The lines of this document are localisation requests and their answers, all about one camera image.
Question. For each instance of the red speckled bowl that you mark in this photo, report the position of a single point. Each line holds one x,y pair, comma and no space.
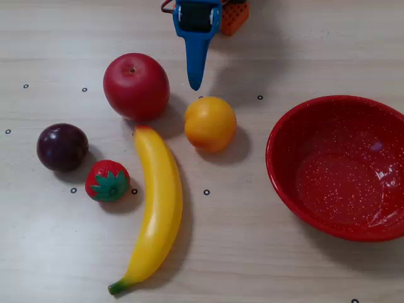
337,176

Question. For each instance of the red toy strawberry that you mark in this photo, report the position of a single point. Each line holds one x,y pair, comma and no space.
107,180

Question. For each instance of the orange yellow toy peach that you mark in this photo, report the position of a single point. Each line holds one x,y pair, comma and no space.
210,124

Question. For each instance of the blue gripper, black motor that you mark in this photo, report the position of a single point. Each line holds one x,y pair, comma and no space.
196,21

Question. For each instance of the yellow toy banana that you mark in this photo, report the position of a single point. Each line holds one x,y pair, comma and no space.
159,202

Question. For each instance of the red toy apple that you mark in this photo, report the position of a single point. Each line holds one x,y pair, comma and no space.
136,87

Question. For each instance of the dark purple toy plum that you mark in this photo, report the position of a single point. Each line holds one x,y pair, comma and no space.
62,147

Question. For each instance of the orange robot base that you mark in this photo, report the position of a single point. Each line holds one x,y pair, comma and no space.
235,19

